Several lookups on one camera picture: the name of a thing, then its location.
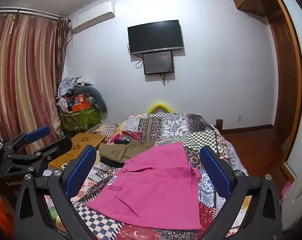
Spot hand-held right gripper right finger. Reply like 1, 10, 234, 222
200, 145, 283, 240

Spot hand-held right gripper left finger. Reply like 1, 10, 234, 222
14, 145, 97, 240

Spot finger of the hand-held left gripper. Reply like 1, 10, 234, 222
8, 137, 73, 178
3, 126, 51, 156

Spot olive pants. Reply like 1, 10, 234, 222
99, 140, 155, 164

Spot pink pants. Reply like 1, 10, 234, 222
86, 142, 203, 230

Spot wooden lap desk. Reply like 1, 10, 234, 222
48, 133, 107, 169

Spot black garment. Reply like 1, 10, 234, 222
100, 155, 124, 168

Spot green cloth covered basket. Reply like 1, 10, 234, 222
59, 107, 102, 132

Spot orange box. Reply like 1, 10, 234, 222
71, 102, 90, 112

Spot beige striped cloth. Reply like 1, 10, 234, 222
90, 123, 120, 141

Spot patchwork quilt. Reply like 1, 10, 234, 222
43, 112, 252, 240

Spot pile of crumpled clothes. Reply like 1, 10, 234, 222
59, 76, 94, 98

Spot red patterned garment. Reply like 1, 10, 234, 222
113, 130, 143, 143

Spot striped pink curtain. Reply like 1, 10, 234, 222
0, 12, 69, 156

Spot grey neck pillow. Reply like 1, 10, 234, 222
74, 86, 108, 113

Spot white panel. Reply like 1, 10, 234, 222
281, 172, 302, 231

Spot yellow foam bed guard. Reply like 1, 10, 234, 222
147, 101, 175, 115

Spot small black monitor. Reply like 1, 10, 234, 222
142, 51, 174, 75

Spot white air conditioner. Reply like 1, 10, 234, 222
70, 1, 116, 34

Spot black monitor cable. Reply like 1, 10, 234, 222
159, 72, 175, 87

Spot black television cable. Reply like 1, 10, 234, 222
127, 43, 144, 69

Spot white curtain rail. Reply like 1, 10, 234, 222
0, 7, 60, 20

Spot black wall television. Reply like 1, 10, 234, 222
127, 19, 185, 55

